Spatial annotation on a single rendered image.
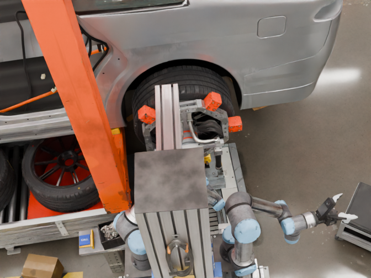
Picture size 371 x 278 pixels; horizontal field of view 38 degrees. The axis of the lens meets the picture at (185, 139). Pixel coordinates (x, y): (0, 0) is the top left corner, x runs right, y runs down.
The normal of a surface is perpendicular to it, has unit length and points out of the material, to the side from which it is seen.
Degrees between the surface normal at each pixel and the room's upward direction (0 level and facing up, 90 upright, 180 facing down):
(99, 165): 90
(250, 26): 90
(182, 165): 0
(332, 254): 0
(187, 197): 0
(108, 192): 90
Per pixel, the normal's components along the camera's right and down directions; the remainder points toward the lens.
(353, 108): -0.07, -0.59
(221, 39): 0.13, 0.80
